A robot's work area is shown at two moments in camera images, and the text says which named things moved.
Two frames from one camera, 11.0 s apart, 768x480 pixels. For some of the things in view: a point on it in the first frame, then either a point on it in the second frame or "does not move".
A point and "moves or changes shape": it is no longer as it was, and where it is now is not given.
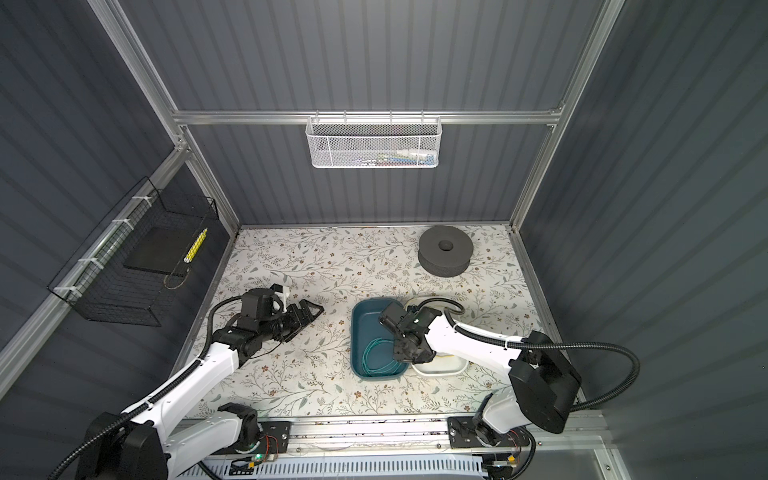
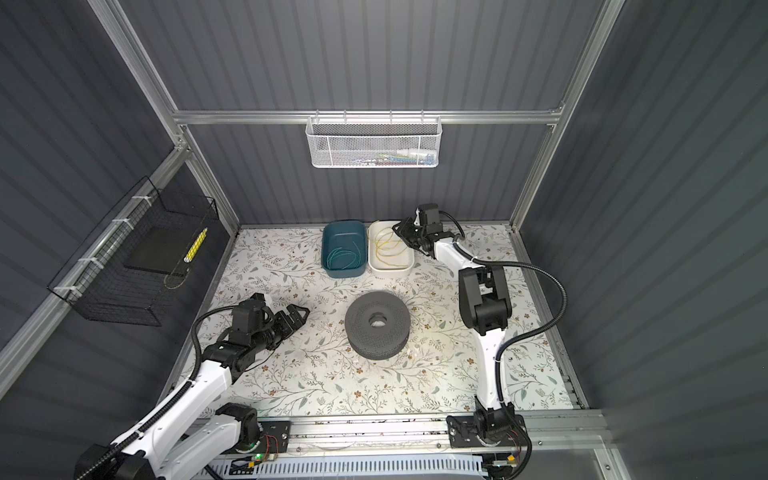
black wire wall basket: x=126 y=272 does not move
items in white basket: x=402 y=157 does not move
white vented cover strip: x=350 y=468 does not move
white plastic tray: x=440 y=365 → x=389 y=255
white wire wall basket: x=374 y=142 does not move
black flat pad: x=163 y=249 does not move
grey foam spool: x=445 y=251 moves or changes shape
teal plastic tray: x=372 y=342 → x=344 y=248
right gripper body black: x=401 y=352 → x=422 y=236
